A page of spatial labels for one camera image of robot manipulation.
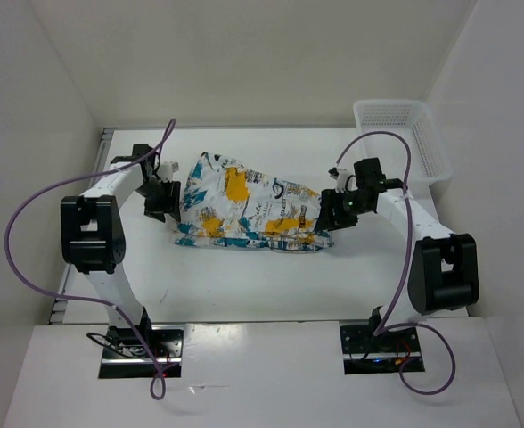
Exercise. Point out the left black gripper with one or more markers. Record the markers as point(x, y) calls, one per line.
point(169, 204)

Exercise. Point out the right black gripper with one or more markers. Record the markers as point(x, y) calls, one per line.
point(331, 199)

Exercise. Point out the colourful printed shorts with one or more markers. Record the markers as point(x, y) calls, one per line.
point(224, 204)

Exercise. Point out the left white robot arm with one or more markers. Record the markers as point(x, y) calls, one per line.
point(93, 238)

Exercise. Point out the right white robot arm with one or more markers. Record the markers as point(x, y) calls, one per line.
point(440, 268)

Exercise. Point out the white plastic mesh basket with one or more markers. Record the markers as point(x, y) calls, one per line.
point(414, 122)

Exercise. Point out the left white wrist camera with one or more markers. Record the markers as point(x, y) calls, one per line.
point(166, 171)

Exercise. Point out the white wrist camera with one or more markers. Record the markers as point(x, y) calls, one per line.
point(345, 179)
point(166, 171)

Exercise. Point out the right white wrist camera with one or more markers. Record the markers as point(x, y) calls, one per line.
point(345, 179)

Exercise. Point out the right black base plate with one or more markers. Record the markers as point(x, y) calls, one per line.
point(366, 354)

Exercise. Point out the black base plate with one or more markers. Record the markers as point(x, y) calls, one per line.
point(366, 354)
point(124, 357)

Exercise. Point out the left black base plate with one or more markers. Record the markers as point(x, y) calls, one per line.
point(124, 357)

